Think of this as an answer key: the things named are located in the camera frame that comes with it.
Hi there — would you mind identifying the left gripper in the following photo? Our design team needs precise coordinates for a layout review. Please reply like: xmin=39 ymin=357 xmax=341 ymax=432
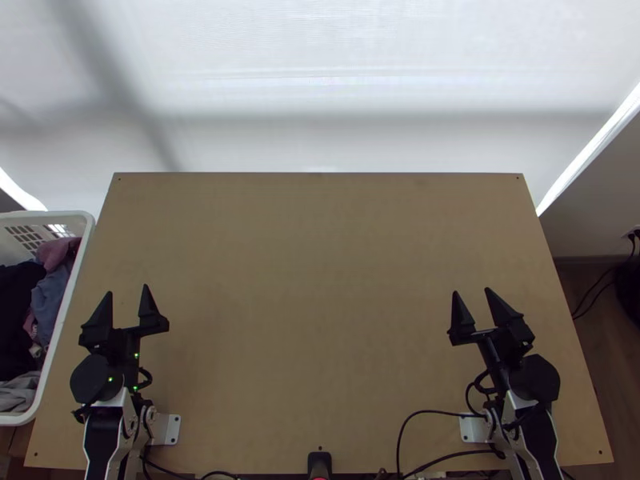
xmin=78 ymin=283 xmax=170 ymax=383

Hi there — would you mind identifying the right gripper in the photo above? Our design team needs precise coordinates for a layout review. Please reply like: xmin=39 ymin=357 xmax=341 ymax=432
xmin=447 ymin=286 xmax=534 ymax=374

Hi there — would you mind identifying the white laundry basket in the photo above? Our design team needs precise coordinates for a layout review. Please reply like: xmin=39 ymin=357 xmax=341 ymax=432
xmin=0 ymin=210 xmax=97 ymax=427

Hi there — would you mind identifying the heap of clothes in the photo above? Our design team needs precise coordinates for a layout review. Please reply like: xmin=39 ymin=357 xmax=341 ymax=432
xmin=0 ymin=237 xmax=82 ymax=414

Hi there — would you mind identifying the black cable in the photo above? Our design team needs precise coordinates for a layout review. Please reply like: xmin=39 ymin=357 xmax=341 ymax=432
xmin=396 ymin=409 xmax=484 ymax=480
xmin=141 ymin=454 xmax=237 ymax=480
xmin=571 ymin=229 xmax=640 ymax=322
xmin=402 ymin=448 xmax=506 ymax=480

